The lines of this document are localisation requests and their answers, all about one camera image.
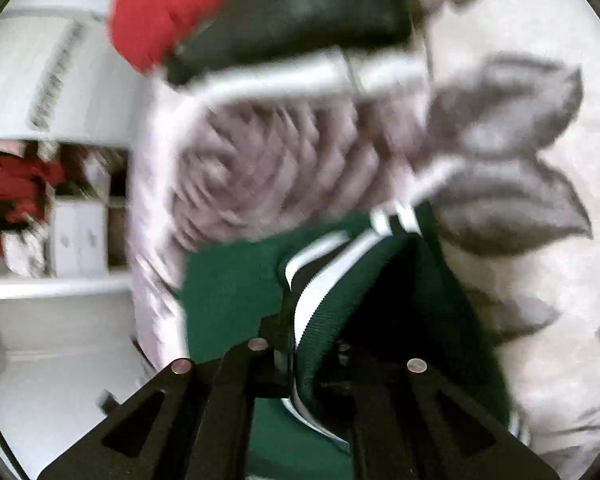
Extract black fleece-lined leather jacket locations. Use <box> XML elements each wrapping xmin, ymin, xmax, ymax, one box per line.
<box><xmin>166</xmin><ymin>0</ymin><xmax>427</xmax><ymax>107</ymax></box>

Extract red hanging clothes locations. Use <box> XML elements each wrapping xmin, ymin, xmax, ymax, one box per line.
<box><xmin>0</xmin><ymin>151</ymin><xmax>67</xmax><ymax>262</ymax></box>

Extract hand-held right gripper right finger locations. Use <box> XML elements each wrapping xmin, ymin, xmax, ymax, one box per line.
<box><xmin>320</xmin><ymin>340</ymin><xmax>567</xmax><ymax>480</ymax></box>

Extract purple floral blanket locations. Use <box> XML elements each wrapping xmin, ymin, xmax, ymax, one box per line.
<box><xmin>130</xmin><ymin>0</ymin><xmax>600</xmax><ymax>480</ymax></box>

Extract white sliding-door wardrobe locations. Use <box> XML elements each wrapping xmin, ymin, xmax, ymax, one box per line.
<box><xmin>0</xmin><ymin>5</ymin><xmax>152</xmax><ymax>301</ymax></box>

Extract green and white varsity jacket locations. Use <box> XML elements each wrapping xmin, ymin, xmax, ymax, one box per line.
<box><xmin>177</xmin><ymin>160</ymin><xmax>531</xmax><ymax>480</ymax></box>

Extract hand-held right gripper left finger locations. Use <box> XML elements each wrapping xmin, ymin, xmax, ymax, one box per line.
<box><xmin>36</xmin><ymin>305</ymin><xmax>294</xmax><ymax>480</ymax></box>

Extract white drawer unit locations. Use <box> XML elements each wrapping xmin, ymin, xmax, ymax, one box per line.
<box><xmin>51</xmin><ymin>199</ymin><xmax>112</xmax><ymax>277</ymax></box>

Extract red duvet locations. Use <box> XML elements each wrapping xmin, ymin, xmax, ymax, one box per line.
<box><xmin>109</xmin><ymin>0</ymin><xmax>247</xmax><ymax>74</ymax></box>

